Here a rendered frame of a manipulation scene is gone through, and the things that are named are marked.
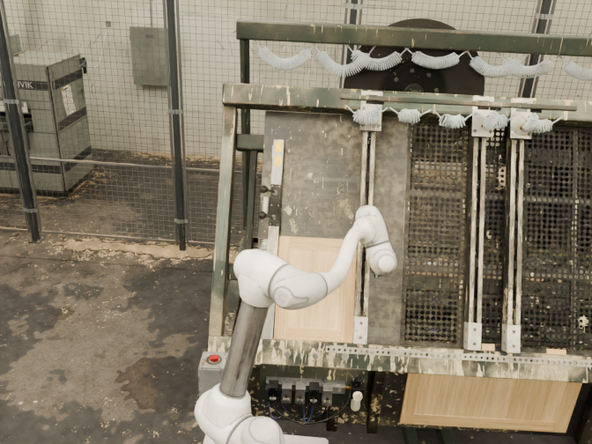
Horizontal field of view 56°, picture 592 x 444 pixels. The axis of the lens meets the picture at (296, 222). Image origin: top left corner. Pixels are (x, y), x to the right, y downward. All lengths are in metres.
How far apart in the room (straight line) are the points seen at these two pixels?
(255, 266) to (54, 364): 2.50
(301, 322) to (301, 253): 0.33
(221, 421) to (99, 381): 1.90
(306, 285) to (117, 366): 2.41
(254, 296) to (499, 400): 1.76
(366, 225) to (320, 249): 0.51
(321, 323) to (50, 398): 1.91
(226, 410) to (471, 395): 1.53
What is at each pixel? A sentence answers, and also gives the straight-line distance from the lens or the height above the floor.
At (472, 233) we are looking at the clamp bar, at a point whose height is 1.39.
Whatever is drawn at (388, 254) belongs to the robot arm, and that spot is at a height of 1.49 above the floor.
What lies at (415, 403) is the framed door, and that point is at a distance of 3.20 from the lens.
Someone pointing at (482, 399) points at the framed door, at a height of 0.45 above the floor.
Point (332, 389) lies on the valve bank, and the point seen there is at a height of 0.76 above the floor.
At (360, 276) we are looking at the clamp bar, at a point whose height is 1.19.
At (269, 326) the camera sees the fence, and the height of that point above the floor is 0.95.
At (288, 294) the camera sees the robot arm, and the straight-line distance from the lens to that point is 1.78.
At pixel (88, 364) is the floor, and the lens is 4.10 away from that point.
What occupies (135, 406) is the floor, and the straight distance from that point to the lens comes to 3.73.
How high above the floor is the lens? 2.53
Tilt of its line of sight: 26 degrees down
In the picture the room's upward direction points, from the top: 3 degrees clockwise
